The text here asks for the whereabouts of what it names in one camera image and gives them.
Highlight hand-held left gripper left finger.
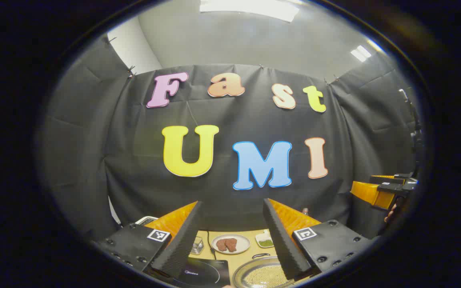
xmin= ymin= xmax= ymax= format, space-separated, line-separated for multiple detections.
xmin=98 ymin=201 xmax=204 ymax=280

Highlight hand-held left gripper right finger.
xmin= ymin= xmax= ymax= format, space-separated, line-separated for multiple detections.
xmin=263 ymin=199 xmax=375 ymax=280

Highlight black induction cooktop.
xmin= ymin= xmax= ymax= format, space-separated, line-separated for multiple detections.
xmin=146 ymin=257 xmax=231 ymax=288

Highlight steel pot with black handles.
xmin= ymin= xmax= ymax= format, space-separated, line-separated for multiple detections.
xmin=233 ymin=253 xmax=295 ymax=288

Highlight white divided dish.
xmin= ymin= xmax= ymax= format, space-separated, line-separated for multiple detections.
xmin=255 ymin=230 xmax=275 ymax=248

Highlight pile of soybeans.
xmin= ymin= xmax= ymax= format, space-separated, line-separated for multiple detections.
xmin=242 ymin=265 xmax=289 ymax=287

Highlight round white plate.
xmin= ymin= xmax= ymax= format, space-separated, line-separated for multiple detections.
xmin=211 ymin=234 xmax=251 ymax=255

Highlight small ceiling light panel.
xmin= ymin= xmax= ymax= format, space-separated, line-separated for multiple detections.
xmin=351 ymin=45 xmax=372 ymax=62

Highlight large ceiling light panel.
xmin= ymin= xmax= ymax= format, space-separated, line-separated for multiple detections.
xmin=200 ymin=0 xmax=300 ymax=23

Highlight wire mesh basket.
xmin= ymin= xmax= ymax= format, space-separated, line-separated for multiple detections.
xmin=190 ymin=236 xmax=204 ymax=256

